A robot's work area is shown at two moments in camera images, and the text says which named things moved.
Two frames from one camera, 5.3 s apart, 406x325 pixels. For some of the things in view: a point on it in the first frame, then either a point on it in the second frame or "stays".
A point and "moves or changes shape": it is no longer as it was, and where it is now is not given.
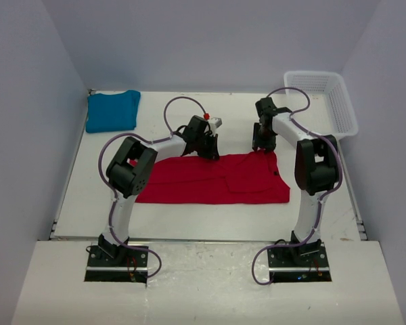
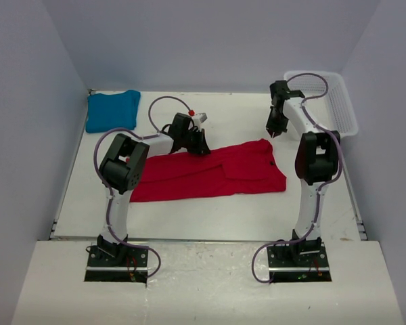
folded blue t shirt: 112,112 stays
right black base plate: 308,263 stays
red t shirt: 250,179 moves or changes shape
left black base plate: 131,266 stays
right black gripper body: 264,139 to 277,122
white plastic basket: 319,103 stays
